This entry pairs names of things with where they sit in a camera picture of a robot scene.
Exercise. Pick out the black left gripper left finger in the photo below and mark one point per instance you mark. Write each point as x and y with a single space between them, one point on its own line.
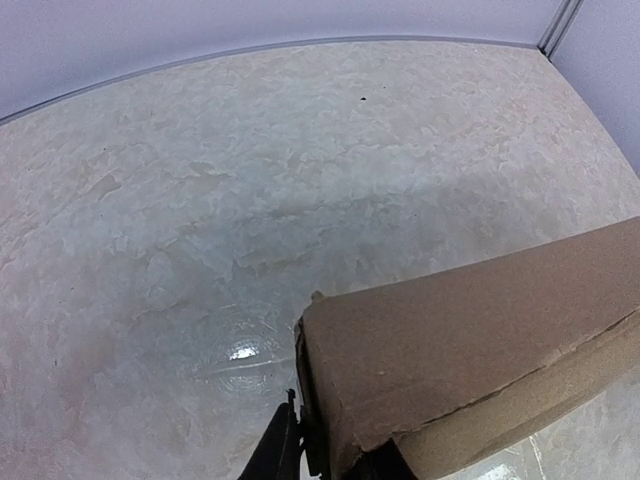
290 435

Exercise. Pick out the brown cardboard box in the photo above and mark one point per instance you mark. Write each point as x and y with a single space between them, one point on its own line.
453 367

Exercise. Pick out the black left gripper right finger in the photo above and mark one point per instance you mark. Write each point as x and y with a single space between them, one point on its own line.
384 463

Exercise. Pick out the right aluminium frame post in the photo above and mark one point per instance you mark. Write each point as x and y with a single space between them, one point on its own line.
558 27

